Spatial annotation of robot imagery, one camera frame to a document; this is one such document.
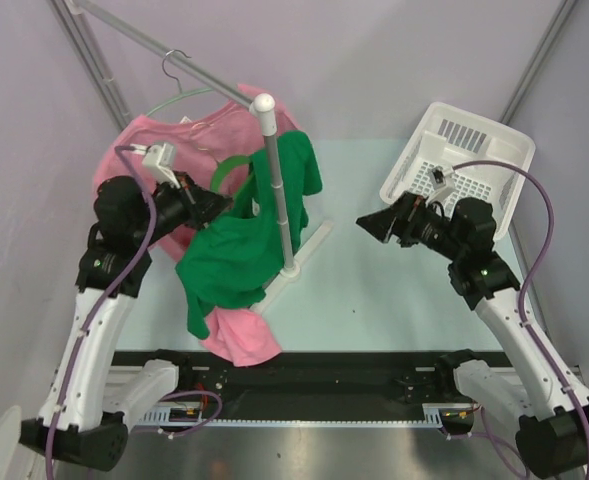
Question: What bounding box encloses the pink t shirt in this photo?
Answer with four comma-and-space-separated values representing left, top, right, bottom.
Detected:
92, 100, 300, 367

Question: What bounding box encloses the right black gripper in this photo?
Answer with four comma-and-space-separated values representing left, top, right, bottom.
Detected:
356, 191, 465, 261

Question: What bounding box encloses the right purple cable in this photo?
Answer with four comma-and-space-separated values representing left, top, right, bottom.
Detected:
451, 159, 589, 480

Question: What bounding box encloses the green t shirt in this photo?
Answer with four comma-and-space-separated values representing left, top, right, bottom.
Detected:
176, 131, 323, 340

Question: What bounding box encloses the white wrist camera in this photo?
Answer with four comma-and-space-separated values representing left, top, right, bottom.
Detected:
428, 167, 456, 203
142, 142, 180, 188

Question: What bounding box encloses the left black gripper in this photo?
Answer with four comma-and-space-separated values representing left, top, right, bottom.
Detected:
131, 170, 232, 246

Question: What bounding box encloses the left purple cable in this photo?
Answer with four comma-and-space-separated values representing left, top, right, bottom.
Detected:
43, 143, 156, 480

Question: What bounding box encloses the green hanger with gold hook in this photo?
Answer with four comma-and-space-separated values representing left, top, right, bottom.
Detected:
199, 147, 254, 197

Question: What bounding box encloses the light green wire hanger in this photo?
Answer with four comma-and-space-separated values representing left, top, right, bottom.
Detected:
146, 49, 213, 117

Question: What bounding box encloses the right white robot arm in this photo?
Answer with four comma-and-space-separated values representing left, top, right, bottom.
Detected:
356, 192, 589, 478

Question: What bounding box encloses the white plastic basket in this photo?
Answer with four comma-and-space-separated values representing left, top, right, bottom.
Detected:
379, 102, 536, 241

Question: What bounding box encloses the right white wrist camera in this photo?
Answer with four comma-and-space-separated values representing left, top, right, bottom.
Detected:
428, 167, 456, 203

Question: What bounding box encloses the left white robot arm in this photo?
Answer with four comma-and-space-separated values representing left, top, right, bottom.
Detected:
20, 174, 232, 477

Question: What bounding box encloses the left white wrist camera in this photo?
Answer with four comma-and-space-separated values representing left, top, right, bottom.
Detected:
142, 142, 180, 188

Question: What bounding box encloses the white cable duct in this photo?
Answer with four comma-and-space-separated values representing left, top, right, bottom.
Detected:
134, 402, 480, 438

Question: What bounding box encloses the grey clothes rack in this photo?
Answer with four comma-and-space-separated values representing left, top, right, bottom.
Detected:
67, 1, 333, 314

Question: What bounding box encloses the purple cable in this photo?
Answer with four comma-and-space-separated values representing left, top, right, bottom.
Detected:
43, 143, 156, 480
451, 159, 589, 480

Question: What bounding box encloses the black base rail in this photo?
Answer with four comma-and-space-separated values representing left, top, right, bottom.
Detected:
108, 350, 520, 420

